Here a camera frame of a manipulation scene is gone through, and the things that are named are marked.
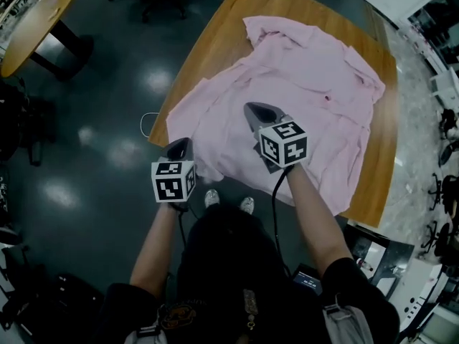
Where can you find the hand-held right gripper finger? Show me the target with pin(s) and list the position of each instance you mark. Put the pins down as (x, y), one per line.
(248, 118)
(283, 115)

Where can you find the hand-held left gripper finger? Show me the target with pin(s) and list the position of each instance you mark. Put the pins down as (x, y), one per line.
(164, 152)
(192, 154)

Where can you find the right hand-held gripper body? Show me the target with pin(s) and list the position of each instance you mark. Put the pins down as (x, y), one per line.
(283, 145)

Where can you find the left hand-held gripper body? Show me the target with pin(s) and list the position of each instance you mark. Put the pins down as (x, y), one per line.
(172, 188)

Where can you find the pink shirt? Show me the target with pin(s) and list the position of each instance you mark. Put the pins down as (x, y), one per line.
(287, 70)

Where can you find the person's left forearm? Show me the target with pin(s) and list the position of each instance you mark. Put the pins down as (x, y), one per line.
(157, 246)

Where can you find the person's right forearm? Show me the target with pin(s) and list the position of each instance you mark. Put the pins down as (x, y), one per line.
(315, 220)

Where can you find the person's left shoe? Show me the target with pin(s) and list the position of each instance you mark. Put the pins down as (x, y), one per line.
(211, 198)

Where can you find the person's shoe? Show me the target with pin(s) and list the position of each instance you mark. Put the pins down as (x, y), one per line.
(211, 198)
(247, 204)

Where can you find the person's right shoe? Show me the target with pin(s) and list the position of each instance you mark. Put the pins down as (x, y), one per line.
(247, 204)

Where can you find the person's black t-shirt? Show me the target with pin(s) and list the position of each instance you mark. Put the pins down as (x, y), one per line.
(229, 281)

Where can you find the black screen device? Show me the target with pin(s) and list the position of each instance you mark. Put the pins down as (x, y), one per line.
(306, 280)

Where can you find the white cabinet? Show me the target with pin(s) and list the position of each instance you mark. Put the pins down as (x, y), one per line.
(444, 84)

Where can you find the round wooden table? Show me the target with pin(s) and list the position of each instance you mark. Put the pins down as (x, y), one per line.
(36, 23)

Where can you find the white panel box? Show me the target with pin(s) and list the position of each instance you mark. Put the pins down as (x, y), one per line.
(416, 299)

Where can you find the black frame table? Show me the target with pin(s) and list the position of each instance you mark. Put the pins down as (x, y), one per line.
(387, 249)

